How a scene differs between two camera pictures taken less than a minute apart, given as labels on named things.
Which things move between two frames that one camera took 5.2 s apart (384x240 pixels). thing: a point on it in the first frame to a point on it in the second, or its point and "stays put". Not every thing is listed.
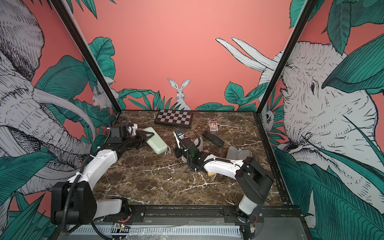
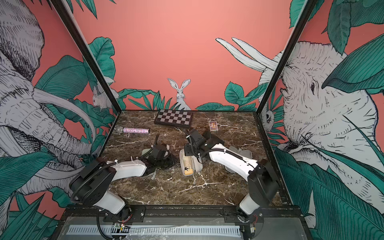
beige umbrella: [212, 174] to [188, 169]
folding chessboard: [174, 118] stays put
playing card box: [213, 126] stays put
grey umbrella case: [155, 142] to [153, 174]
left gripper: [142, 137] to [172, 162]
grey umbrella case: [233, 153] stays put
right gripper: [177, 152] to [187, 150]
